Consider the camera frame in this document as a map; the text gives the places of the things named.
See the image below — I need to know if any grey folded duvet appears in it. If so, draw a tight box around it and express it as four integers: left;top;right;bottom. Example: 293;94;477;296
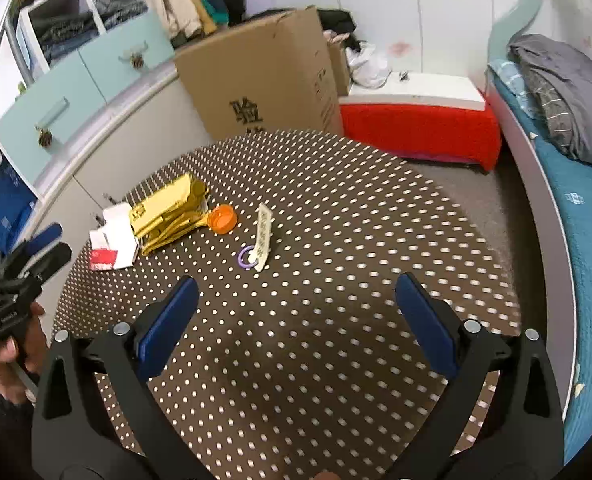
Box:
509;34;592;165

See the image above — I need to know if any white plastic bag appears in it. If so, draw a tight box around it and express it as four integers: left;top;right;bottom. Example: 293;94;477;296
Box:
345;41;391;89

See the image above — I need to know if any left teal drawer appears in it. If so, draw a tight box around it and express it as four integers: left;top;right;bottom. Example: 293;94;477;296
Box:
0;52;105;185

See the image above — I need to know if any purple ring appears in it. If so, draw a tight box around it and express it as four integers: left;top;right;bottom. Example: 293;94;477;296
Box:
236;244;260;270

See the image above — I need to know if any person's left hand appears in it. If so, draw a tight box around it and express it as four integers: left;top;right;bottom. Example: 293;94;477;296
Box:
0;302;48;405

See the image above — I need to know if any teal quilted bed mattress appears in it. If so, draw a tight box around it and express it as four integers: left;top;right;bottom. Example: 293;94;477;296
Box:
488;72;592;462

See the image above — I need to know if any teal drawer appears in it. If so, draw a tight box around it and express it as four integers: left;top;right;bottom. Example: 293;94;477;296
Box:
0;52;105;185
79;11;174;101

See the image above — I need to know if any teal bunk bed frame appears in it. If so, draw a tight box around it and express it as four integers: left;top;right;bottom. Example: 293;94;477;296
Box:
484;0;592;421

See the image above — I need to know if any red white medicine box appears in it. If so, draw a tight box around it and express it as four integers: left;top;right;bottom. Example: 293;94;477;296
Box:
89;203;139;271

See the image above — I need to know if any purple cubby shelf unit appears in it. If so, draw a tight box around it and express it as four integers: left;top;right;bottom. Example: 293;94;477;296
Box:
12;0;147;79

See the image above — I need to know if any white pill blister strip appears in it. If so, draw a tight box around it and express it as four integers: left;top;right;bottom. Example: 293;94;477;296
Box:
250;204;273;272

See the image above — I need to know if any right teal drawer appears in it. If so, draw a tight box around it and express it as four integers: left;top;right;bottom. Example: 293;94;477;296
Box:
79;11;174;101

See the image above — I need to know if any brown polka-dot round table cover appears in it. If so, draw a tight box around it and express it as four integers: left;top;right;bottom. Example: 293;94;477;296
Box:
54;131;520;479

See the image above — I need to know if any large cardboard box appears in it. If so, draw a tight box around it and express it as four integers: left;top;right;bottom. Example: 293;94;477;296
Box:
174;6;343;141

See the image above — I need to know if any yellow paper bag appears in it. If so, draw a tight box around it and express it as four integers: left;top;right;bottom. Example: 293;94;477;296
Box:
129;174;209;257

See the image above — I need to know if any blue shopping bag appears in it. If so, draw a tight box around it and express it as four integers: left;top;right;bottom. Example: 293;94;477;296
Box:
0;158;37;255

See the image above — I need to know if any red storage bench white top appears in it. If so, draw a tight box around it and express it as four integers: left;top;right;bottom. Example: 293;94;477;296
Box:
339;73;502;172

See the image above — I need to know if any orange bottle cap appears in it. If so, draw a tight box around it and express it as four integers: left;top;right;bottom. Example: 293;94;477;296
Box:
207;204;237;235

